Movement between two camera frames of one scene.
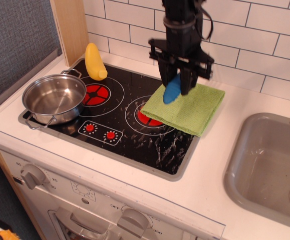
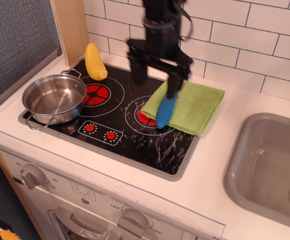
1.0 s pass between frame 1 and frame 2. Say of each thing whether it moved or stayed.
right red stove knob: stayed
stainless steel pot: stayed
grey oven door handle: stayed
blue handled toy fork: moved
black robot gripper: moved
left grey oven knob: stayed
